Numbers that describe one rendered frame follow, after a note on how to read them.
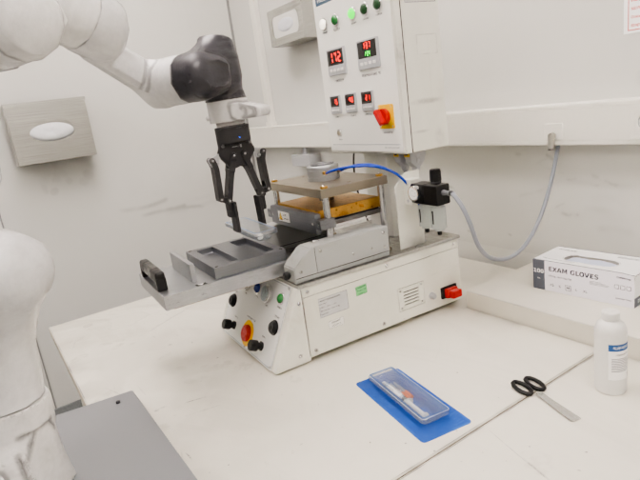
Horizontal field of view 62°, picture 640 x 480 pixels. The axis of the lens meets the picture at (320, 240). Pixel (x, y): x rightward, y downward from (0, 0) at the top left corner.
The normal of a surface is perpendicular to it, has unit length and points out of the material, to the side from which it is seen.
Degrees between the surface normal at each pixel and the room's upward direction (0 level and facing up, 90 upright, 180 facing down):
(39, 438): 85
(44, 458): 85
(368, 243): 90
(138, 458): 4
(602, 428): 0
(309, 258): 90
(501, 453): 0
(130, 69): 100
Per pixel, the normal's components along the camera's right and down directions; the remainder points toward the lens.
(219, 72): 0.86, 0.00
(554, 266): -0.80, 0.21
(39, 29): 0.84, 0.34
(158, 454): -0.09, -0.97
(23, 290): 0.73, 0.33
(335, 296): 0.51, 0.15
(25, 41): 0.62, 0.55
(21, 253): 0.73, -0.30
